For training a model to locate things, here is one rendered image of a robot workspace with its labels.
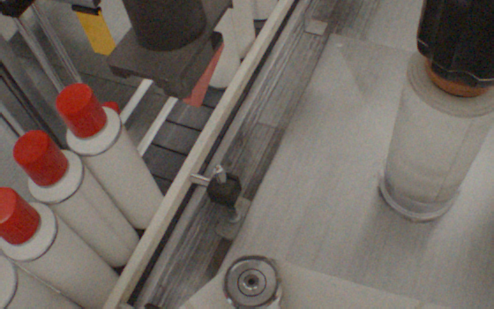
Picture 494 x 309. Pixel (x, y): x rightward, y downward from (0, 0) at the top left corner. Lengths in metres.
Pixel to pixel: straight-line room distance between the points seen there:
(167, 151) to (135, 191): 0.13
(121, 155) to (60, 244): 0.10
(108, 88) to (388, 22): 0.46
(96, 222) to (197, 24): 0.20
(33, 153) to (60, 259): 0.09
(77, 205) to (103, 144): 0.06
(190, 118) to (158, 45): 0.26
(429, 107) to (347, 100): 0.24
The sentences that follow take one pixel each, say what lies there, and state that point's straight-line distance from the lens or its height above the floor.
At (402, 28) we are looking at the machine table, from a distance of 0.78.
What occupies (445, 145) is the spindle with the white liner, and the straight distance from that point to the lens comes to 0.41.
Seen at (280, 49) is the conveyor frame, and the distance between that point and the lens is 0.67.
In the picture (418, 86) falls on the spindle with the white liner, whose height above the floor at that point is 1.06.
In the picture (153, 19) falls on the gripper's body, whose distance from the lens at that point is 0.34.
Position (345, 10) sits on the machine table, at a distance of 0.80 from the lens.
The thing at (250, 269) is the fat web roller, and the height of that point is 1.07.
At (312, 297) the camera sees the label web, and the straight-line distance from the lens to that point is 0.36.
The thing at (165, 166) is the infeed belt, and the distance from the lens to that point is 0.58.
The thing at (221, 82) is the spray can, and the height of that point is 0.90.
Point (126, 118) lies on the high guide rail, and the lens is 0.53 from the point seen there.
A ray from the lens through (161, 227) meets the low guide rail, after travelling 0.51.
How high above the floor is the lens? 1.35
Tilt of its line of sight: 56 degrees down
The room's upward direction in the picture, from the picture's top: 12 degrees counter-clockwise
